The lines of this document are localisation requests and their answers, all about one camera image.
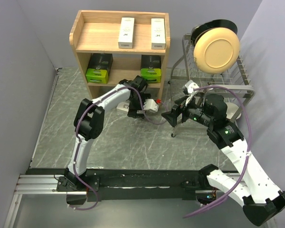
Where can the aluminium frame rail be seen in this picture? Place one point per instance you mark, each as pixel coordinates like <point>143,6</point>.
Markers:
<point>37,203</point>

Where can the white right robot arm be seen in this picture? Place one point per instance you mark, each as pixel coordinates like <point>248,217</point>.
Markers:
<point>254,191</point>

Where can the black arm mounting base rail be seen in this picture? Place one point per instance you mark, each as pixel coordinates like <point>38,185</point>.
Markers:
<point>95,185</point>

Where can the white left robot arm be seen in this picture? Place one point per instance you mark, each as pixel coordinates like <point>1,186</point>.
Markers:
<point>89,121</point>

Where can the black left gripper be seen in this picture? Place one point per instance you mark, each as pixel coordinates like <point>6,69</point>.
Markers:
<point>132,112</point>

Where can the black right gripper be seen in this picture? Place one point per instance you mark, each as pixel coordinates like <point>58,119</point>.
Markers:
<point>171,116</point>

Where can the white Harry's razor box front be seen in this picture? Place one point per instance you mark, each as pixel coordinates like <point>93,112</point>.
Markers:
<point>158,39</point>

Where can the white Harry's labelled razor box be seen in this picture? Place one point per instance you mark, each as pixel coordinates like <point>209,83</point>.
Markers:
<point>123,107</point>

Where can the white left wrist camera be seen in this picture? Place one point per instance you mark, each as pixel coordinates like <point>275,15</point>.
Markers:
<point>150,105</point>

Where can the metal wire dish rack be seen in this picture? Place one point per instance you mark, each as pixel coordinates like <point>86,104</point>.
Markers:
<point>185,69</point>

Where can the light wooden two-tier shelf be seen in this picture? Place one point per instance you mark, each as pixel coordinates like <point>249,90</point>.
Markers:
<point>98,31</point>

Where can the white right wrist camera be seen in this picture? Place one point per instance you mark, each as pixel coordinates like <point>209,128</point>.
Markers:
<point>190,89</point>

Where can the black green razor box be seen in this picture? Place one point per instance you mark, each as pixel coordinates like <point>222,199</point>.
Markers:
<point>99,68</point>
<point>151,68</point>

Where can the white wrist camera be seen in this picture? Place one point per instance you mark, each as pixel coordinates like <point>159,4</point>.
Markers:
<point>190,89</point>
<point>150,105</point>

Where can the beige round plate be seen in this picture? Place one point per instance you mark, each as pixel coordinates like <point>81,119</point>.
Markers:
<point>216,50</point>

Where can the red and white paper cup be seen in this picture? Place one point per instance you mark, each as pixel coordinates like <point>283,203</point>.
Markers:
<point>231,110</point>

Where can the black round plate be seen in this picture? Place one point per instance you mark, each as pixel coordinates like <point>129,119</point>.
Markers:
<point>198,31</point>

